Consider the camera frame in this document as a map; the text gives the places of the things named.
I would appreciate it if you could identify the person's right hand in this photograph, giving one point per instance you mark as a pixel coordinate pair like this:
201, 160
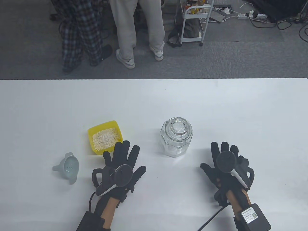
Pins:
223, 180

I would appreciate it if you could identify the person's left hand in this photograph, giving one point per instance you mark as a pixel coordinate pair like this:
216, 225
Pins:
125, 154

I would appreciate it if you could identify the yellow plastic container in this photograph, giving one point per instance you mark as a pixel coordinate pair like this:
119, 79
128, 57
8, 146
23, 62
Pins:
91, 144

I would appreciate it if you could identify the clear glass jar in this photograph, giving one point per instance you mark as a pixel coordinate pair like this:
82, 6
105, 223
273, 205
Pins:
175, 146

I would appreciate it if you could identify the pale blue funnel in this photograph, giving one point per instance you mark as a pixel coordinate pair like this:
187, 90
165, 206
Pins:
69, 168

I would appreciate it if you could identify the clear glass jar lid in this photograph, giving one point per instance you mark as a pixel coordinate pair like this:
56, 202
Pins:
178, 126

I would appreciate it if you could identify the plain black forearm box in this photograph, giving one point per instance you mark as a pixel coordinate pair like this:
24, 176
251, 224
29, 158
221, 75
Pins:
89, 221

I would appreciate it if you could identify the person's left forearm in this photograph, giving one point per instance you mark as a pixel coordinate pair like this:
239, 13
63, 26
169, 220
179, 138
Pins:
109, 211

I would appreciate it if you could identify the person's right forearm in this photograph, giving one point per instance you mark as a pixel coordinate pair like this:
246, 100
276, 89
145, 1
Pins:
234, 202

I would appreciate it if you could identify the black and white controller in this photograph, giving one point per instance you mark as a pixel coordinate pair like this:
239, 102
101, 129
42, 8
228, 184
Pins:
226, 162
123, 175

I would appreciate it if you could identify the black box with white label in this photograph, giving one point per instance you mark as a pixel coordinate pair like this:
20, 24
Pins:
257, 221

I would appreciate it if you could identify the white sneaker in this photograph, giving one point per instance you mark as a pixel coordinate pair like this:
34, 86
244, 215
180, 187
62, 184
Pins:
126, 61
157, 54

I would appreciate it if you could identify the black bag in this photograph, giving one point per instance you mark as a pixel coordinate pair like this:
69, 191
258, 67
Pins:
174, 38

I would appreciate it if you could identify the white wheeled cart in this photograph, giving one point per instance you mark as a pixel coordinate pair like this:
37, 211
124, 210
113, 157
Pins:
195, 15

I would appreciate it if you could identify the pile of colourful packets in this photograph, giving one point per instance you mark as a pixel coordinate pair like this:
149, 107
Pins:
198, 3

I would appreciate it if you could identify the white power strip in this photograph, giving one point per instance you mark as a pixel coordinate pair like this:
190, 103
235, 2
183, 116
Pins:
261, 16

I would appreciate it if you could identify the black fabric bundle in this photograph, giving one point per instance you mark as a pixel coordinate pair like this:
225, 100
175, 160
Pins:
276, 7

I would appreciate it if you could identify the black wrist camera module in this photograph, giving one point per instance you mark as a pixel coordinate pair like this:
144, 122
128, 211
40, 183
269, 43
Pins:
220, 197
122, 199

